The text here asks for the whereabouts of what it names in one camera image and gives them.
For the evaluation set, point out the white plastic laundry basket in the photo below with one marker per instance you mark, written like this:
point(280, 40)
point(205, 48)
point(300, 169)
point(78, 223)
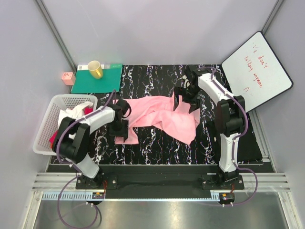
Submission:
point(49, 123)

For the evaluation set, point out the aluminium rail frame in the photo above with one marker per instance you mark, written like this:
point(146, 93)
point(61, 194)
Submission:
point(62, 186)

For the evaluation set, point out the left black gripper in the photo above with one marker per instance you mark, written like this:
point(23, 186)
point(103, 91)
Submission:
point(122, 132)

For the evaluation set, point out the green cutting mat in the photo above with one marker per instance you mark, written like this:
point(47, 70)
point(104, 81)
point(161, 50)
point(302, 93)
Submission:
point(85, 83)

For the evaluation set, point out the pink t shirt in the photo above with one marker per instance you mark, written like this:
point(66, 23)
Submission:
point(158, 111)

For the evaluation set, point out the black marble pattern mat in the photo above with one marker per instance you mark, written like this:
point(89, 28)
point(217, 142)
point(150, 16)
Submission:
point(155, 146)

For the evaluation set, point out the white t shirt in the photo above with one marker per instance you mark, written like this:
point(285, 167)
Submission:
point(77, 112)

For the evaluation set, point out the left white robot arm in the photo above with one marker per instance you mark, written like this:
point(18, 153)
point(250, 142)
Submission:
point(73, 136)

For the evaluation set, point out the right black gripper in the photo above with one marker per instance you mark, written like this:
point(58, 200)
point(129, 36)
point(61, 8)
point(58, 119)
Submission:
point(180, 91)

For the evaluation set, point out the pink cube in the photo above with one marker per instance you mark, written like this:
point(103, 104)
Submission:
point(68, 78)

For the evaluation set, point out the yellow mug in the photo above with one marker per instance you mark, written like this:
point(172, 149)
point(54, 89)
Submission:
point(95, 69)

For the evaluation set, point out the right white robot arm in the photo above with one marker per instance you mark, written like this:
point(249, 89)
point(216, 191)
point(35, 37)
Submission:
point(230, 122)

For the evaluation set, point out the white whiteboard with red writing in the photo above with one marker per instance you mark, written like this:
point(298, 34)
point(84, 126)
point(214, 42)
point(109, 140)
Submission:
point(254, 72)

